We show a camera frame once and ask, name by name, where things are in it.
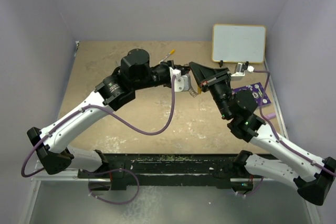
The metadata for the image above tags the pink eraser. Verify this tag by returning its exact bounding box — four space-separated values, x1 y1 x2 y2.
266 113 276 120

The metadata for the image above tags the white yellow marker pen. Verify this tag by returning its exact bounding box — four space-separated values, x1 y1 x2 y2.
160 49 175 62

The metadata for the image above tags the purple booklet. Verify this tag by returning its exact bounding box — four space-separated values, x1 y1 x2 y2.
233 82 271 107

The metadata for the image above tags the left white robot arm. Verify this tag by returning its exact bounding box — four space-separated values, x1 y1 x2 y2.
27 48 191 178

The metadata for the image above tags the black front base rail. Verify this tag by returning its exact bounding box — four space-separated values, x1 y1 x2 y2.
78 153 258 193

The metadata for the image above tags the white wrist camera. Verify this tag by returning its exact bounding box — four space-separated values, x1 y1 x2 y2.
170 74 191 92
231 61 255 81

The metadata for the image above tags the small whiteboard yellow frame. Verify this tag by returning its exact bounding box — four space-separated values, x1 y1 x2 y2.
212 24 267 63

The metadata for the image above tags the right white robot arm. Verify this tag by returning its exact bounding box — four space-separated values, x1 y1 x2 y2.
189 62 335 206

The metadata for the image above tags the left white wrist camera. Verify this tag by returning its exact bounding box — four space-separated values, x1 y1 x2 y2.
170 74 191 92

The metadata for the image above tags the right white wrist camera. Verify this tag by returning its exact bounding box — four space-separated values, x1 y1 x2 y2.
231 61 255 81

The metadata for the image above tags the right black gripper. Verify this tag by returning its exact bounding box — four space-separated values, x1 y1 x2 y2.
188 62 232 119

